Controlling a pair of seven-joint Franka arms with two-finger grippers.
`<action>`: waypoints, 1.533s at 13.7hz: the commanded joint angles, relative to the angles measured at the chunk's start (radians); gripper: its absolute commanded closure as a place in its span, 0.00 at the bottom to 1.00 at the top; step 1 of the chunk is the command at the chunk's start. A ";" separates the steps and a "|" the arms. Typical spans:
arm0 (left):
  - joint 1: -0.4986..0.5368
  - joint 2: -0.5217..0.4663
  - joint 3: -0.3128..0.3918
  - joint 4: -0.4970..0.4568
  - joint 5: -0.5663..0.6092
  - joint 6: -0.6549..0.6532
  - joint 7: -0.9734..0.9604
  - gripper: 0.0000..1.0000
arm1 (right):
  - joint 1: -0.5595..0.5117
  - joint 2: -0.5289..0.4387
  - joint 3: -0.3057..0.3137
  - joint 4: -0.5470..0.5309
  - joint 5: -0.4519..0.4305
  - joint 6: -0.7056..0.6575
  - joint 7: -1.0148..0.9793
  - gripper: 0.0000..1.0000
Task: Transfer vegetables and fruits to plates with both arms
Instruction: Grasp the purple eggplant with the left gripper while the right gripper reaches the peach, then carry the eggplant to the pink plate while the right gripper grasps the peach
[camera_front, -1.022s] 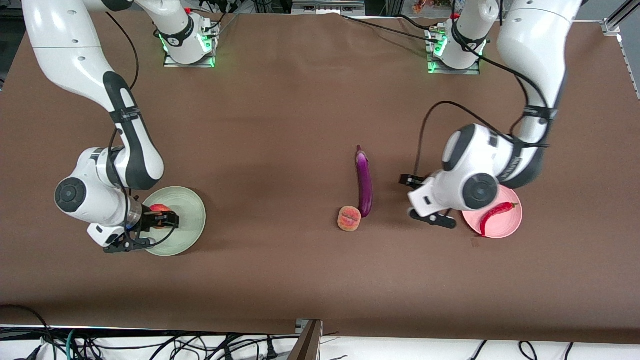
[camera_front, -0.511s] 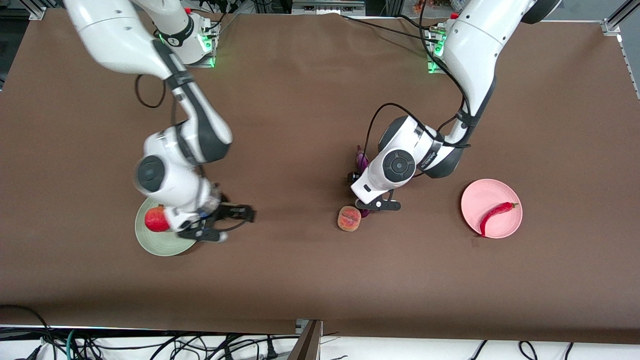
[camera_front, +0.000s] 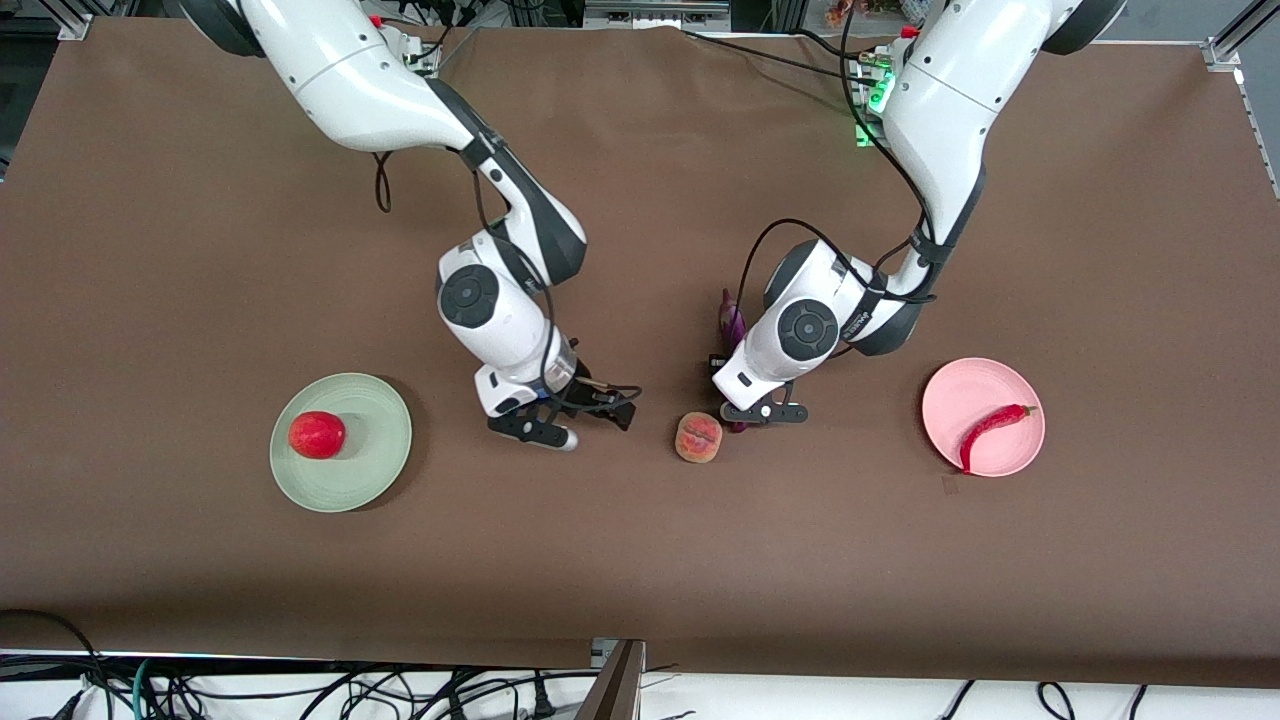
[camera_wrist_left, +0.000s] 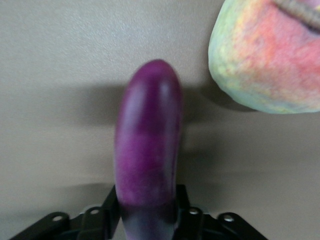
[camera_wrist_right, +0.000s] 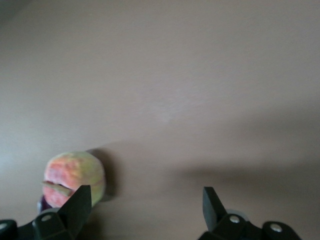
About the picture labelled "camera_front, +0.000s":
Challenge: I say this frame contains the purple eggplant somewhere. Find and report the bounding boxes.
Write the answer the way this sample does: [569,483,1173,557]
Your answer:
[718,289,749,433]

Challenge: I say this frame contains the peach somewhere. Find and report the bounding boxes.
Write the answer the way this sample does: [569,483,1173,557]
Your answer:
[675,411,724,464]

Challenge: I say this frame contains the red apple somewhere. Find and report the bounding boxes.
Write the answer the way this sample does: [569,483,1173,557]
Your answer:
[288,410,347,460]

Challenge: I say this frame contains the red chili pepper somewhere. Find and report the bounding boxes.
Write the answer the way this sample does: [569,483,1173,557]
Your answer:
[958,403,1039,474]

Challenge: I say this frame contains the light green plate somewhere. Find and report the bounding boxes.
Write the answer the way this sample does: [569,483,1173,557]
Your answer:
[269,372,413,514]

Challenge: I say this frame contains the pink plate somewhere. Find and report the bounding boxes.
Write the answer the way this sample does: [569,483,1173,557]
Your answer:
[921,357,1046,478]

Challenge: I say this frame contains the brown table cover sheet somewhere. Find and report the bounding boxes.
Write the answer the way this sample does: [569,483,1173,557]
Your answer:
[0,15,1280,691]

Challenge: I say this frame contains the colourful background items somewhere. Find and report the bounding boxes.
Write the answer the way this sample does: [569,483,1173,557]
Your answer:
[825,0,931,26]

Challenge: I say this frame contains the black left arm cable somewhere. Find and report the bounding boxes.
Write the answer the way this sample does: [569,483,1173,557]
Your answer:
[738,0,946,336]

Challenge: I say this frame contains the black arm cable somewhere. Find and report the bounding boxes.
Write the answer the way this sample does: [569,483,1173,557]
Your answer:
[374,150,561,406]
[738,0,946,336]

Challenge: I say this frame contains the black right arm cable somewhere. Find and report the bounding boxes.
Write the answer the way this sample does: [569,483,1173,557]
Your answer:
[374,150,561,406]

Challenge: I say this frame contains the aluminium profile post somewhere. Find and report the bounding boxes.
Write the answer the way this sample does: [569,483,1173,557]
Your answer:
[575,638,647,720]

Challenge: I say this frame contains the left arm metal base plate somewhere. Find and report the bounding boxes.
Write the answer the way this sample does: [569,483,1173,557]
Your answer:
[850,50,901,148]

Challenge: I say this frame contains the long black table cable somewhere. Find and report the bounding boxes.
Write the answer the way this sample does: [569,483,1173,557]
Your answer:
[680,28,863,83]

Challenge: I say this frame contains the tangled black cables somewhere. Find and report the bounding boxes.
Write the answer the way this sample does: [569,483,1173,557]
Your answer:
[150,662,601,720]

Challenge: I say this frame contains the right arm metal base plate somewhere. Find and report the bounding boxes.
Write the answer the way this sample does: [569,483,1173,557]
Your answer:
[400,25,441,79]

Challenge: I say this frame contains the grey metal frame box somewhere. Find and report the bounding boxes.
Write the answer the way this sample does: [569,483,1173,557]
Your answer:
[585,0,731,31]

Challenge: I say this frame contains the thick black floor cable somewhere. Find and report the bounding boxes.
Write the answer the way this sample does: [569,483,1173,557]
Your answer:
[0,608,113,720]

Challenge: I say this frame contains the aluminium table side rail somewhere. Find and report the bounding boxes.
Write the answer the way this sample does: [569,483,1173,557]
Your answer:
[1235,70,1280,201]

